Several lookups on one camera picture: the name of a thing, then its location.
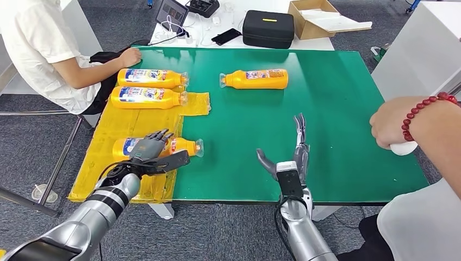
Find person's hand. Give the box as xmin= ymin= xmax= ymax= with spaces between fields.
xmin=117 ymin=47 xmax=143 ymax=69
xmin=369 ymin=95 xmax=434 ymax=150

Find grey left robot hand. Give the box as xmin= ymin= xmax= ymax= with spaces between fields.
xmin=129 ymin=128 xmax=175 ymax=161

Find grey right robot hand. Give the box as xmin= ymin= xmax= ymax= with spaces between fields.
xmin=256 ymin=113 xmax=310 ymax=186

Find handheld teleoperation controller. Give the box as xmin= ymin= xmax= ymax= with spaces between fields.
xmin=389 ymin=140 xmax=419 ymax=157

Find orange detergent bottle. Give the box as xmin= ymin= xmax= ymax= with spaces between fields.
xmin=111 ymin=136 xmax=204 ymax=161
xmin=110 ymin=85 xmax=189 ymax=110
xmin=117 ymin=68 xmax=189 ymax=90
xmin=219 ymin=69 xmax=289 ymax=90

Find white power strip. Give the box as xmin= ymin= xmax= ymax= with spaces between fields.
xmin=152 ymin=31 xmax=198 ymax=46

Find yellow taped cardboard mat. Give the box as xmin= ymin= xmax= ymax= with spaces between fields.
xmin=67 ymin=84 xmax=211 ymax=204

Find green topped table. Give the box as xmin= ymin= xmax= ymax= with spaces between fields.
xmin=131 ymin=45 xmax=429 ymax=221

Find tablet with dark screen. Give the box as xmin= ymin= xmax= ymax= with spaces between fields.
xmin=155 ymin=0 xmax=190 ymax=27

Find green bag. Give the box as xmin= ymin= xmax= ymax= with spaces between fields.
xmin=371 ymin=42 xmax=391 ymax=63

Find black charger box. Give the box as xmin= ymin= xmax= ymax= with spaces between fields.
xmin=188 ymin=0 xmax=220 ymax=18

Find person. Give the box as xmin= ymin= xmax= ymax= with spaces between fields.
xmin=0 ymin=0 xmax=143 ymax=116
xmin=337 ymin=178 xmax=461 ymax=261

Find black smartphone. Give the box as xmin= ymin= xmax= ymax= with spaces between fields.
xmin=211 ymin=27 xmax=242 ymax=46

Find white table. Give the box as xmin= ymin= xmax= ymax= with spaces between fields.
xmin=148 ymin=0 xmax=335 ymax=51

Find white sheet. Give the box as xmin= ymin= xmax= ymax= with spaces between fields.
xmin=300 ymin=8 xmax=373 ymax=33

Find clear plastic lid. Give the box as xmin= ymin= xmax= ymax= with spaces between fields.
xmin=30 ymin=183 xmax=59 ymax=203

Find black zip case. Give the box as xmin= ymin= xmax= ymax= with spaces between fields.
xmin=242 ymin=9 xmax=295 ymax=49

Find open cardboard box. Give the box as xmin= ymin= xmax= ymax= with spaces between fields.
xmin=288 ymin=0 xmax=373 ymax=40

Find red bead bracelet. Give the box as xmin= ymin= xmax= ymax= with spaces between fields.
xmin=401 ymin=91 xmax=459 ymax=142

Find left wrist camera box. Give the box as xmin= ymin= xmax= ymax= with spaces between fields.
xmin=140 ymin=150 xmax=191 ymax=177

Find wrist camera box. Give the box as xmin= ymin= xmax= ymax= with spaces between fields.
xmin=140 ymin=150 xmax=191 ymax=177
xmin=275 ymin=161 xmax=304 ymax=198

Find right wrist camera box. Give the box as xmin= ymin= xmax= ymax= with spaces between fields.
xmin=275 ymin=161 xmax=304 ymax=198

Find white cable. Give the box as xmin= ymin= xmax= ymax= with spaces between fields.
xmin=159 ymin=14 xmax=189 ymax=38

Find black cable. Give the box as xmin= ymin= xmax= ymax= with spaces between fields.
xmin=147 ymin=28 xmax=191 ymax=46

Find metal frame legs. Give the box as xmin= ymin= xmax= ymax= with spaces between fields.
xmin=430 ymin=77 xmax=461 ymax=98
xmin=0 ymin=109 xmax=84 ymax=219

